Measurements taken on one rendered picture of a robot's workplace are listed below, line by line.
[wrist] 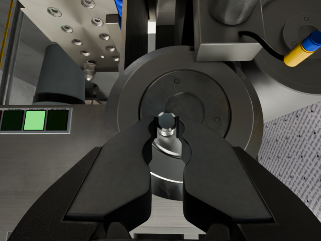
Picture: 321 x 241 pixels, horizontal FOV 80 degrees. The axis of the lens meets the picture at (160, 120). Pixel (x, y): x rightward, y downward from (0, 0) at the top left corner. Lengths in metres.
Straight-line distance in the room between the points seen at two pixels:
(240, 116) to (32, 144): 0.53
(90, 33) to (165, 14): 0.23
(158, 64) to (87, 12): 0.26
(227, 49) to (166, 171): 0.11
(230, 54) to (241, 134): 0.07
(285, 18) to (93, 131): 0.45
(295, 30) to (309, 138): 0.15
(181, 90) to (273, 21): 0.12
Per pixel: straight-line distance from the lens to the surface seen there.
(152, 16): 0.54
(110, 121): 0.19
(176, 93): 0.17
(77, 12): 0.42
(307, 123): 0.33
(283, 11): 0.25
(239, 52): 0.18
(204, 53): 0.17
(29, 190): 0.60
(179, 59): 0.18
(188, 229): 0.52
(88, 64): 0.57
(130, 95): 0.17
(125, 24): 0.23
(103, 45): 0.49
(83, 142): 0.54
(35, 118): 0.60
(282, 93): 0.21
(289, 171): 0.37
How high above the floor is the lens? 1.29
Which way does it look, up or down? 12 degrees down
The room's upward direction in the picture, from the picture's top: 180 degrees counter-clockwise
